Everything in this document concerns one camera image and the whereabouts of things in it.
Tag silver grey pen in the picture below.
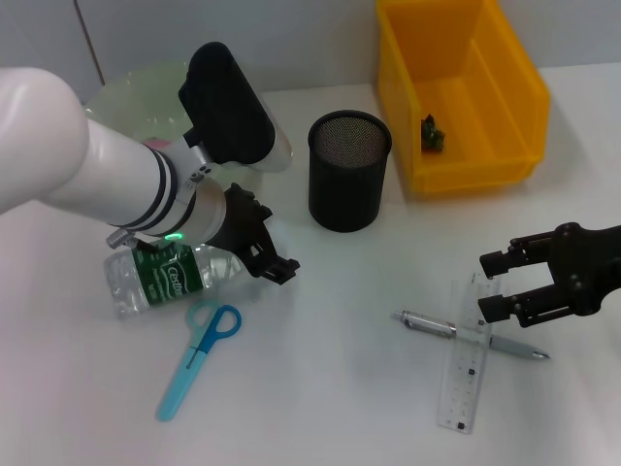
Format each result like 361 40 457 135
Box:
390 309 552 362

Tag green glass fruit bowl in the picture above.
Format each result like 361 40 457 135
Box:
83 59 298 191

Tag clear water bottle green label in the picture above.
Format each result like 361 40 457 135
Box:
102 239 254 320

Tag blue and teal scissors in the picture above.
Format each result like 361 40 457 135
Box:
155 299 244 423

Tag yellow plastic bin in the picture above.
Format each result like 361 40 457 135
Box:
375 0 553 201

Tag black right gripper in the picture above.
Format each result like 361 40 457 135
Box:
476 221 621 328

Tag black mesh pen holder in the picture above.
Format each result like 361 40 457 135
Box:
306 110 394 235

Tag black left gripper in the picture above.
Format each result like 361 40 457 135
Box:
212 183 302 288

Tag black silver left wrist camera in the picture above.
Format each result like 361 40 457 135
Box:
178 42 295 174

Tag clear plastic ruler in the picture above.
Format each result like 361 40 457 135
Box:
436 271 502 435

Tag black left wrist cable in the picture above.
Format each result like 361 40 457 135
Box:
106 226 147 252

